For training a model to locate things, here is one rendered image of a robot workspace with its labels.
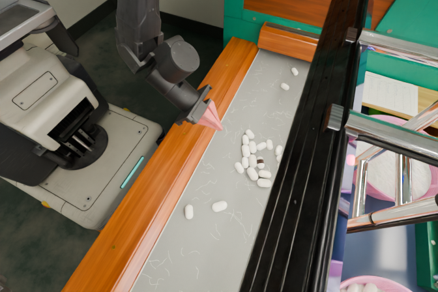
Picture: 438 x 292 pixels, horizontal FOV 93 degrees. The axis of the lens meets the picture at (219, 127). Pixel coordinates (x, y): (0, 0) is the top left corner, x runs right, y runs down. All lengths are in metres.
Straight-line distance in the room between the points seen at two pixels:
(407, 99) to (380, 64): 0.14
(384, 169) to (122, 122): 1.21
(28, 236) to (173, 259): 1.21
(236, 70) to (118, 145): 0.78
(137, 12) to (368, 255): 0.74
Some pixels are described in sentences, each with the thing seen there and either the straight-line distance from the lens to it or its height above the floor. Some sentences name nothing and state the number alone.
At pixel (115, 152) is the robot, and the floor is 0.28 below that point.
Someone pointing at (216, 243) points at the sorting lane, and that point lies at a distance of 0.55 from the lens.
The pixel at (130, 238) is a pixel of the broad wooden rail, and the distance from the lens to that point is 0.56.
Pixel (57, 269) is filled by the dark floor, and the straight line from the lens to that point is 1.53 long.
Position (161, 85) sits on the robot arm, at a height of 0.98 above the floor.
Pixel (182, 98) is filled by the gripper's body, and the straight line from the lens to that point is 0.44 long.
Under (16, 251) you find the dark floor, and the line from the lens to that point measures 1.68.
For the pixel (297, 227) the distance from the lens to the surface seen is 0.20.
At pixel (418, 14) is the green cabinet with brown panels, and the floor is 0.97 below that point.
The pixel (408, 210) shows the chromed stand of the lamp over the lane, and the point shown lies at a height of 0.98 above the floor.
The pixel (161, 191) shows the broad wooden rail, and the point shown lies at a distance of 0.56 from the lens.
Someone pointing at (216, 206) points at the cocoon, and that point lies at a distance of 0.53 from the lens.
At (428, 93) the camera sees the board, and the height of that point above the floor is 0.78.
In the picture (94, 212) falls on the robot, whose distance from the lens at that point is 1.17.
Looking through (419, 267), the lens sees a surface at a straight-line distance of 0.77.
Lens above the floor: 1.29
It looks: 59 degrees down
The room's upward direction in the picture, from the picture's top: straight up
